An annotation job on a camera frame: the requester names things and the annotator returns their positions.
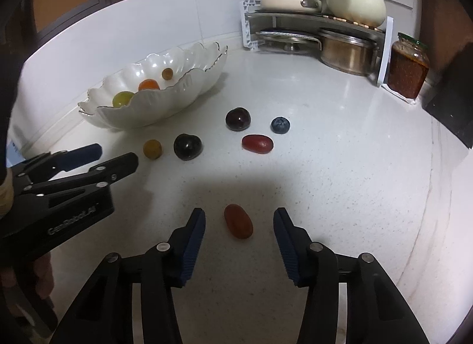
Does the dark brown board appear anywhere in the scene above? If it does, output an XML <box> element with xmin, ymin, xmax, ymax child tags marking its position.
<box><xmin>419</xmin><ymin>0</ymin><xmax>473</xmax><ymax>71</ymax></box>

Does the person's left hand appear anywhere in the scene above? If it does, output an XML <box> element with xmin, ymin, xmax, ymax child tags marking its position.
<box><xmin>31</xmin><ymin>251</ymin><xmax>55</xmax><ymax>302</ymax></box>

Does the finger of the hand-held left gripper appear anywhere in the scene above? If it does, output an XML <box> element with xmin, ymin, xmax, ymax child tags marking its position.
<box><xmin>22</xmin><ymin>152</ymin><xmax>139</xmax><ymax>200</ymax></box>
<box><xmin>13</xmin><ymin>143</ymin><xmax>103</xmax><ymax>184</ymax></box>

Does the green apple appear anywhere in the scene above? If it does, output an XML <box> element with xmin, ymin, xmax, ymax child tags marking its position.
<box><xmin>113</xmin><ymin>91</ymin><xmax>134</xmax><ymax>109</ymax></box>

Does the steel pot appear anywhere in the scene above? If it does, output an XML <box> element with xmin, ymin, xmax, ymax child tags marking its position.
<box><xmin>318</xmin><ymin>28</ymin><xmax>378</xmax><ymax>76</ymax></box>

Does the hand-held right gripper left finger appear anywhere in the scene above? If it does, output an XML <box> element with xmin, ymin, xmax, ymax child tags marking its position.
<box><xmin>50</xmin><ymin>208</ymin><xmax>206</xmax><ymax>344</ymax></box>

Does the glass sauce jar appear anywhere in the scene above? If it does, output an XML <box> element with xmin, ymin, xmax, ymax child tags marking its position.
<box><xmin>387</xmin><ymin>32</ymin><xmax>430</xmax><ymax>100</ymax></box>

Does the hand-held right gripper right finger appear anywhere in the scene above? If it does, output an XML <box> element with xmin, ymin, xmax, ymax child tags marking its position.
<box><xmin>273</xmin><ymin>207</ymin><xmax>431</xmax><ymax>344</ymax></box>

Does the blueberry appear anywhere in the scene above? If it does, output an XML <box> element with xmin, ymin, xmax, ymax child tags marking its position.
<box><xmin>271</xmin><ymin>117</ymin><xmax>291</xmax><ymax>135</ymax></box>

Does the wooden bead trivet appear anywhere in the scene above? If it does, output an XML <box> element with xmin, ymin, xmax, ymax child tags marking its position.
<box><xmin>327</xmin><ymin>13</ymin><xmax>385</xmax><ymax>30</ymax></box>

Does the black flat panel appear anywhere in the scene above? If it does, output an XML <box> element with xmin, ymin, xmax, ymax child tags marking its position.
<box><xmin>423</xmin><ymin>43</ymin><xmax>473</xmax><ymax>149</ymax></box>

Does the glass pot lid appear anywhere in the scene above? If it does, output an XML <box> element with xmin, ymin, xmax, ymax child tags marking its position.
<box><xmin>255</xmin><ymin>29</ymin><xmax>322</xmax><ymax>52</ymax></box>

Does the white scalloped bowl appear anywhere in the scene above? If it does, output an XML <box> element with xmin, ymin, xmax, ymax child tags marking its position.
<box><xmin>77</xmin><ymin>41</ymin><xmax>229</xmax><ymax>131</ymax></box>

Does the steel shelf rack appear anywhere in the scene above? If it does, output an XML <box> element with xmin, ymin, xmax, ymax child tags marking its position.
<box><xmin>242</xmin><ymin>0</ymin><xmax>394</xmax><ymax>88</ymax></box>

